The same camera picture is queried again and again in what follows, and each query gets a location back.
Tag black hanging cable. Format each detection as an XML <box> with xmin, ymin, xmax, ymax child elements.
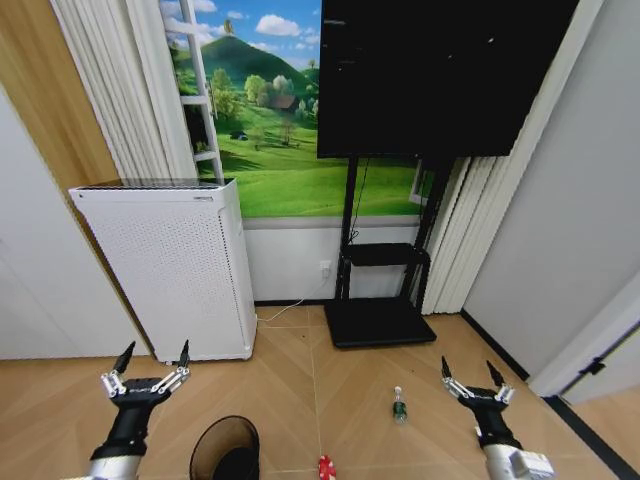
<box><xmin>348</xmin><ymin>157</ymin><xmax>370</xmax><ymax>246</ymax></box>

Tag green landscape wall poster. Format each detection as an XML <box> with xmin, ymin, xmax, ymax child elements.
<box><xmin>158</xmin><ymin>0</ymin><xmax>435</xmax><ymax>219</ymax></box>

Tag white power cable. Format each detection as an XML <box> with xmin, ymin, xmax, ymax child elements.
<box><xmin>259</xmin><ymin>277</ymin><xmax>331</xmax><ymax>327</ymax></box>

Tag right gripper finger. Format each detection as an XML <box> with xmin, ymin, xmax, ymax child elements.
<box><xmin>440</xmin><ymin>355</ymin><xmax>470</xmax><ymax>400</ymax></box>
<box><xmin>486</xmin><ymin>360</ymin><xmax>516</xmax><ymax>405</ymax></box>

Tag black round trash bin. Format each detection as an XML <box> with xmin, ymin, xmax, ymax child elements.
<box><xmin>188</xmin><ymin>415</ymin><xmax>262</xmax><ymax>480</ymax></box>

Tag clear plastic bottle green label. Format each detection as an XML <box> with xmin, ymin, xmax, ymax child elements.
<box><xmin>390</xmin><ymin>385</ymin><xmax>409</xmax><ymax>426</ymax></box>

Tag black television screen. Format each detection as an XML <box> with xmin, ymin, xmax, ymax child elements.
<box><xmin>316</xmin><ymin>0</ymin><xmax>581</xmax><ymax>160</ymax></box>

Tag black television floor stand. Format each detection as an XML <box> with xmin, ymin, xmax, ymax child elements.
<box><xmin>323</xmin><ymin>155</ymin><xmax>454</xmax><ymax>350</ymax></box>

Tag white door with black hinge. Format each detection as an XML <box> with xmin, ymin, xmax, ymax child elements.
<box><xmin>527</xmin><ymin>277</ymin><xmax>640</xmax><ymax>407</ymax></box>

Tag white pleated curtain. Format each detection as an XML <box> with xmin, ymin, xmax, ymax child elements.
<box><xmin>422</xmin><ymin>0</ymin><xmax>606</xmax><ymax>316</ymax></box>
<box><xmin>49</xmin><ymin>0</ymin><xmax>199</xmax><ymax>181</ymax></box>

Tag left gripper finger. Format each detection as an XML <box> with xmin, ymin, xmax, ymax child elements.
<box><xmin>101</xmin><ymin>341</ymin><xmax>137</xmax><ymax>398</ymax></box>
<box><xmin>153</xmin><ymin>339</ymin><xmax>191</xmax><ymax>396</ymax></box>

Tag white air purifier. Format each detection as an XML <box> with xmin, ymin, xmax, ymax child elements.
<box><xmin>68</xmin><ymin>177</ymin><xmax>258</xmax><ymax>363</ymax></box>

